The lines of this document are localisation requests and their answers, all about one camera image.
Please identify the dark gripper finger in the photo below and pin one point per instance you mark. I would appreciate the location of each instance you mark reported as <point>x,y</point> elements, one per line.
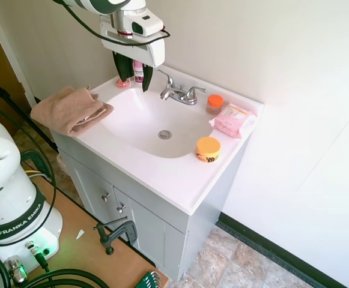
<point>121,66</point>
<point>147,78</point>

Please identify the metal cabinet knob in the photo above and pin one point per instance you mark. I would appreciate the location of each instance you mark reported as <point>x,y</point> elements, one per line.
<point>120,208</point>
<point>105,196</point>

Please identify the black baseboard strip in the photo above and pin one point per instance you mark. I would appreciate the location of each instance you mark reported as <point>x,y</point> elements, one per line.
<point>267,243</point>

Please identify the round orange yellow tin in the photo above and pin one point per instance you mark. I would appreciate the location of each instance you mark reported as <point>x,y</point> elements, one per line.
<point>208,150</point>

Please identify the white bottle pink label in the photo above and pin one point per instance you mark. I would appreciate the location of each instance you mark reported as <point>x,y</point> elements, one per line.
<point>138,75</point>

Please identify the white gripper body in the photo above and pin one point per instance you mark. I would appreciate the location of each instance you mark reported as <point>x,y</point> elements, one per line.
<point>156,51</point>

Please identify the green hex key set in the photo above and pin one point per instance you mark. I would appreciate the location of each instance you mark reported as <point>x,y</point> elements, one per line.
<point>148,280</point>

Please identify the grey vanity cabinet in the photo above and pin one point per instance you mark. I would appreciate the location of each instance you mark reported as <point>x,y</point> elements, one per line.
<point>150,228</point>

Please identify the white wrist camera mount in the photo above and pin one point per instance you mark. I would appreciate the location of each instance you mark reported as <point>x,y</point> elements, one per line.
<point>150,24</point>

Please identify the black C-clamp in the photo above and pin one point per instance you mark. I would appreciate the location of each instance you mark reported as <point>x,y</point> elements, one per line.
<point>131,234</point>

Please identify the brown jar orange lid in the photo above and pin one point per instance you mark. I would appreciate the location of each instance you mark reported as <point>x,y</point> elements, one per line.
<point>214,105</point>

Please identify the chrome sink drain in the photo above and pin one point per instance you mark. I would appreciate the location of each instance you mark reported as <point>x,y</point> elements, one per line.
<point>165,134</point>

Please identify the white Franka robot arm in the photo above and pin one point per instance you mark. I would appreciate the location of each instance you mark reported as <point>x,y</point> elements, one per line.
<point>9,186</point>

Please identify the white paper scrap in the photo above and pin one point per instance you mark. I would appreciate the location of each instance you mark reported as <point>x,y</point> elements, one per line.
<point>80,234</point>

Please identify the white door frame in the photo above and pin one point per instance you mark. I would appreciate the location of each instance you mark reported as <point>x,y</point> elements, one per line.
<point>9,45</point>

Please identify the pink wet wipes pack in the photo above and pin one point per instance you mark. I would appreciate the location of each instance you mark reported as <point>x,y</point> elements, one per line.
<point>232,120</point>

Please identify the pink soap dish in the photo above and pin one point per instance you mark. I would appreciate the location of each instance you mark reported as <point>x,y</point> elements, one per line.
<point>123,84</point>

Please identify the brass door hinge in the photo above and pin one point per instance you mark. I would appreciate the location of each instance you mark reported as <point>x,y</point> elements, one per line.
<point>22,85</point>

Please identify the tan terry towel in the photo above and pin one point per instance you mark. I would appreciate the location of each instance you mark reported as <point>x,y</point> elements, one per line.
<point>69,111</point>

